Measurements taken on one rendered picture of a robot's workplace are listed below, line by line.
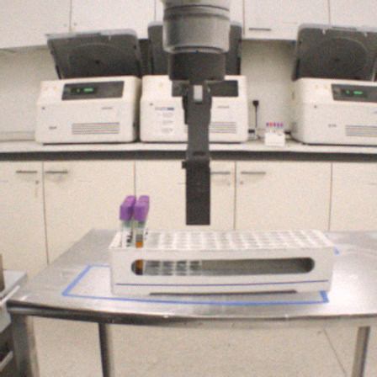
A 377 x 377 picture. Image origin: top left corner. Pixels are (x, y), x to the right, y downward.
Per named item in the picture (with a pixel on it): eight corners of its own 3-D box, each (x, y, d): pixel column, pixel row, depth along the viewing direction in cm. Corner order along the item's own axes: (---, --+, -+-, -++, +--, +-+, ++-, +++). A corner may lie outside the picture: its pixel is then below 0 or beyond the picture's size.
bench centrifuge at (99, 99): (33, 146, 263) (34, 30, 255) (67, 140, 324) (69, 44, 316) (131, 144, 259) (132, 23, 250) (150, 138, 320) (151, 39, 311)
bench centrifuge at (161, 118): (139, 144, 259) (140, 14, 250) (152, 138, 321) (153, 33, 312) (248, 144, 257) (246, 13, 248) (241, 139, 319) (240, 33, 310)
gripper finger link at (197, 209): (210, 166, 61) (210, 167, 60) (209, 224, 62) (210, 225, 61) (185, 166, 61) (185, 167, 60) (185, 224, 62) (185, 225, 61)
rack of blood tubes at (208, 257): (109, 294, 64) (107, 248, 63) (119, 271, 74) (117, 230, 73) (332, 289, 64) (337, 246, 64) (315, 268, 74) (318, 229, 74)
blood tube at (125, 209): (118, 289, 65) (118, 205, 64) (119, 285, 66) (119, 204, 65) (130, 289, 65) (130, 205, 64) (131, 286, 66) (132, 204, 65)
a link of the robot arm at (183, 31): (227, 19, 69) (228, 59, 70) (163, 19, 69) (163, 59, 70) (233, 7, 60) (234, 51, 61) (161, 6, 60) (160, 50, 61)
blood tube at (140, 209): (145, 289, 65) (146, 205, 64) (133, 289, 65) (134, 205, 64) (144, 286, 66) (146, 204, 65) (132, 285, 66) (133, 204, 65)
